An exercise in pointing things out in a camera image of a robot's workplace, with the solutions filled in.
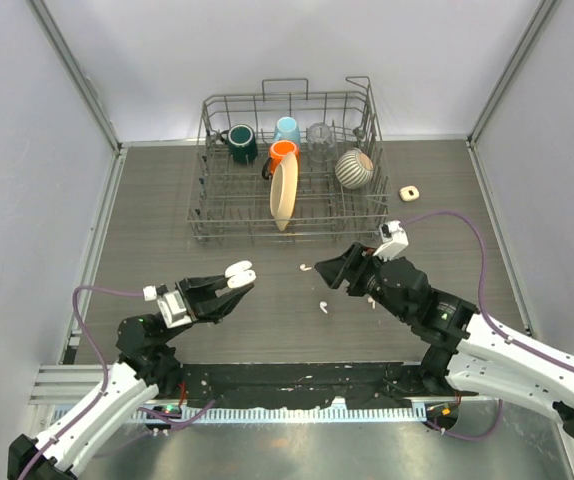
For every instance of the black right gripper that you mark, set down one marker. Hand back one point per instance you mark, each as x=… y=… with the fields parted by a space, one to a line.
x=334 y=271

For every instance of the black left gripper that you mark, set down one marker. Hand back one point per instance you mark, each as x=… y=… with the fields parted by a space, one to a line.
x=198 y=290

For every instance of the white earbud charging case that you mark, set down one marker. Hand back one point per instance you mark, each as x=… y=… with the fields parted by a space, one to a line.
x=240 y=274

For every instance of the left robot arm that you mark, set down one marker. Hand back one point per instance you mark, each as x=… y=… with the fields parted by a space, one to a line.
x=146 y=367

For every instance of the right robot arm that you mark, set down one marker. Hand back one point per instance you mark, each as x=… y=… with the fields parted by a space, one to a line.
x=468 y=352

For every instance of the beige earbud charging case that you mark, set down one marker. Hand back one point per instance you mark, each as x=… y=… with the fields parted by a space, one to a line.
x=409 y=193

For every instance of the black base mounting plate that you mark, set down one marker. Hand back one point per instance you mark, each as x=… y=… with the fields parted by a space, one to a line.
x=304 y=386

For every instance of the beige plate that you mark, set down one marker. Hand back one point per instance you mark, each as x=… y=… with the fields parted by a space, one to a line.
x=283 y=191

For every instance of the striped ceramic bowl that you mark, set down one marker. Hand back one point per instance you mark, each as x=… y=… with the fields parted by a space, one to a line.
x=354 y=169

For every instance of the clear glass cup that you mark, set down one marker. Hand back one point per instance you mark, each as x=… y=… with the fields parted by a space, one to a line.
x=321 y=142

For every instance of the orange mug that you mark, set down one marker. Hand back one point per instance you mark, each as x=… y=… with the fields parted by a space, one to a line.
x=277 y=151

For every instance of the light blue mug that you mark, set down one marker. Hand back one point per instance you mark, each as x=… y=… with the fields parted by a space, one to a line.
x=287 y=128

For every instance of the dark green mug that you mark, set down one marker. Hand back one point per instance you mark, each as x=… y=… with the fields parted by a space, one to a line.
x=241 y=143

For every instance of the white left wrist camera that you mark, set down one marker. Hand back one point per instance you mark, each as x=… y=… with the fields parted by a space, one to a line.
x=170 y=303

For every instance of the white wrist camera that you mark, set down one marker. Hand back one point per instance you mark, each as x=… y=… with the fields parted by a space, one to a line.
x=170 y=303
x=394 y=240

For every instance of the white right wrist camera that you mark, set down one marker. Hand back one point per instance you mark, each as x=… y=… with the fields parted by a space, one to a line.
x=394 y=240

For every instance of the grey wire dish rack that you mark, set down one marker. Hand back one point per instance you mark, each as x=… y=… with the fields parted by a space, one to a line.
x=230 y=202

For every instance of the white slotted cable duct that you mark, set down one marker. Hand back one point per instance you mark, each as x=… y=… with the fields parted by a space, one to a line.
x=336 y=413

